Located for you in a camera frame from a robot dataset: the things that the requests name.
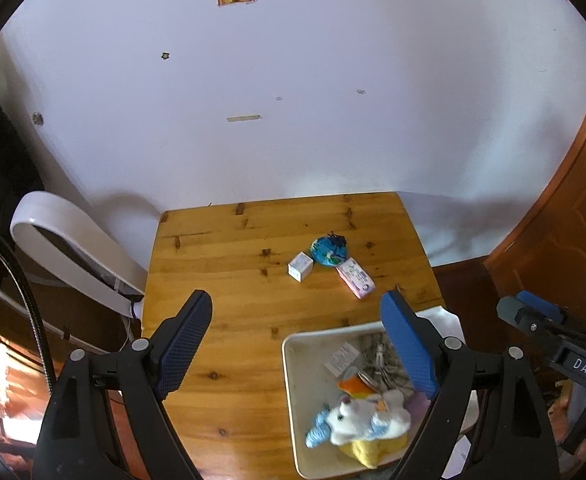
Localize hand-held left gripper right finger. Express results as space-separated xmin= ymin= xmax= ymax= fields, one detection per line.
xmin=380 ymin=290 xmax=558 ymax=480

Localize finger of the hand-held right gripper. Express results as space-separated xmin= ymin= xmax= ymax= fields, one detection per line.
xmin=517 ymin=290 xmax=566 ymax=322
xmin=497 ymin=296 xmax=570 ymax=335

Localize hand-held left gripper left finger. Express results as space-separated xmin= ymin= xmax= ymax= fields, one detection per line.
xmin=32 ymin=289 xmax=214 ymax=480

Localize grey plaid cloth bow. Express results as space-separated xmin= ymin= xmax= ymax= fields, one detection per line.
xmin=358 ymin=332 xmax=414 ymax=393

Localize purple plush toy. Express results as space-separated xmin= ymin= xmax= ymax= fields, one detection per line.
xmin=405 ymin=392 xmax=431 ymax=418

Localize white plush with blue wings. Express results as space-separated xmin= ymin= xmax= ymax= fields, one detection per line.
xmin=305 ymin=390 xmax=412 ymax=448

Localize white plastic tray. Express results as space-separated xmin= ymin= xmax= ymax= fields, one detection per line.
xmin=281 ymin=307 xmax=478 ymax=480

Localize yellow plush toy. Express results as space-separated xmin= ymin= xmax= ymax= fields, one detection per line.
xmin=338 ymin=432 xmax=408 ymax=470

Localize pink packet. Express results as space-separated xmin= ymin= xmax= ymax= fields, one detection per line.
xmin=335 ymin=257 xmax=376 ymax=300

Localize brown wooden door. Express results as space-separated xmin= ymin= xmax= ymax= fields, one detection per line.
xmin=483 ymin=55 xmax=586 ymax=341

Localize dark wooden cabinet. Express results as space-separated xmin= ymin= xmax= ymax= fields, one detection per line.
xmin=0 ymin=260 xmax=144 ymax=361

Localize blue green round toy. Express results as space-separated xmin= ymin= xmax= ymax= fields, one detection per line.
xmin=311 ymin=232 xmax=350 ymax=267

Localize small white box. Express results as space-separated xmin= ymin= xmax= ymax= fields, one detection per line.
xmin=288 ymin=252 xmax=315 ymax=283

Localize metal rod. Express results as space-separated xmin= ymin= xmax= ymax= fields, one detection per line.
xmin=0 ymin=290 xmax=74 ymax=342

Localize white curved appliance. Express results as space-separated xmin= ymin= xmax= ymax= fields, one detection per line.
xmin=10 ymin=191 xmax=148 ymax=318

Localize black flexible hose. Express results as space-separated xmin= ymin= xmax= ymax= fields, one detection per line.
xmin=0 ymin=220 xmax=56 ymax=396

